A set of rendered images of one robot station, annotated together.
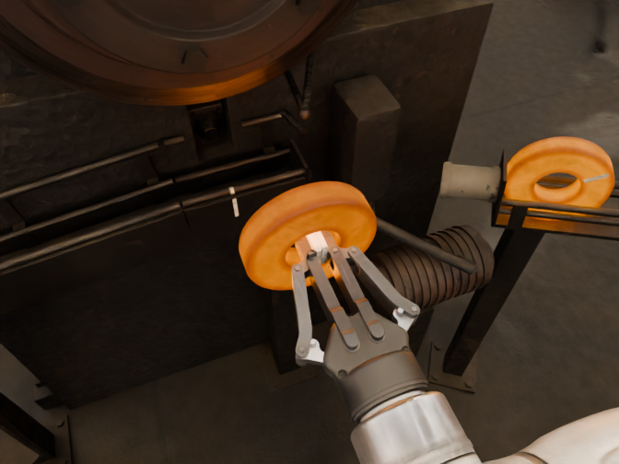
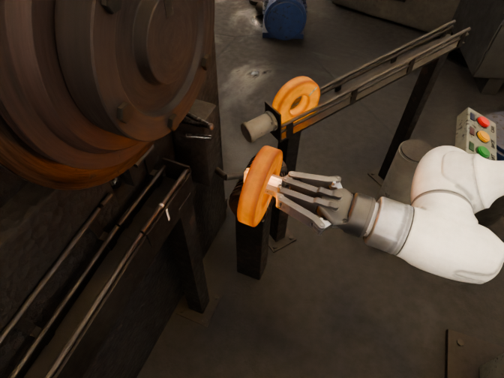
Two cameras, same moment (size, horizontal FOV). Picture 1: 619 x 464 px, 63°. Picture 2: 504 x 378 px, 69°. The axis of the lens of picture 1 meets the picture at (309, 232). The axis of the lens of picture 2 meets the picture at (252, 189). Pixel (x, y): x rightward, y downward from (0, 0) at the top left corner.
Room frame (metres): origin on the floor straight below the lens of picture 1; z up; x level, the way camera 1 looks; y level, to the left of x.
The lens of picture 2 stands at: (0.05, 0.35, 1.36)
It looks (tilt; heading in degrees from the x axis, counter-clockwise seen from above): 50 degrees down; 312
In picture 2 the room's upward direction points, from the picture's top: 1 degrees clockwise
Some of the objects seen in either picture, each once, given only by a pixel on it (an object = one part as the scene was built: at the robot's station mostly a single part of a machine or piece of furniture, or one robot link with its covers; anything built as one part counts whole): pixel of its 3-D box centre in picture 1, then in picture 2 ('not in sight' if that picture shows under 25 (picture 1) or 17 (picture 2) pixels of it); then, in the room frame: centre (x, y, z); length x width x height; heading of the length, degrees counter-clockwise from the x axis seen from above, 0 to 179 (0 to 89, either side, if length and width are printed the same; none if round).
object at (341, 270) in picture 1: (354, 295); (310, 192); (0.27, -0.04, 0.84); 0.11 x 0.01 x 0.04; 20
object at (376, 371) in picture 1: (370, 362); (344, 210); (0.20, -0.06, 0.84); 0.09 x 0.08 x 0.07; 21
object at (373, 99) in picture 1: (359, 150); (196, 143); (0.65, -0.09, 0.68); 0.11 x 0.08 x 0.24; 21
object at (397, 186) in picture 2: not in sight; (394, 199); (0.25, -0.68, 0.26); 0.12 x 0.12 x 0.52
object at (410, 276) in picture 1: (412, 321); (256, 223); (0.55, -0.23, 0.27); 0.22 x 0.13 x 0.53; 111
